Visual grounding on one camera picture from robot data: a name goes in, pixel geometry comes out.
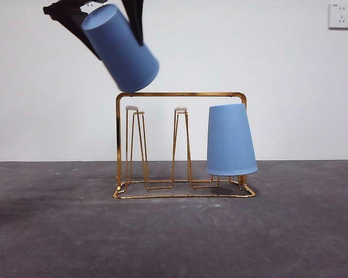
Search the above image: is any blue ribbed plastic cup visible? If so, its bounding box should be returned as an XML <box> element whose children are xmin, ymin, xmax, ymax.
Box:
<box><xmin>81</xmin><ymin>3</ymin><xmax>160</xmax><ymax>93</ymax></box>
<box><xmin>206</xmin><ymin>103</ymin><xmax>259</xmax><ymax>177</ymax></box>

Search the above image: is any white wall socket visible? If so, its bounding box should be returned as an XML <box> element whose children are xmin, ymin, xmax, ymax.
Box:
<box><xmin>78</xmin><ymin>2</ymin><xmax>104</xmax><ymax>14</ymax></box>
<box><xmin>328</xmin><ymin>3</ymin><xmax>348</xmax><ymax>30</ymax></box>

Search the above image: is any gold wire cup rack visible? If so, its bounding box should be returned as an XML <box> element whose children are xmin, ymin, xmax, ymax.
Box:
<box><xmin>112</xmin><ymin>91</ymin><xmax>258</xmax><ymax>200</ymax></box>

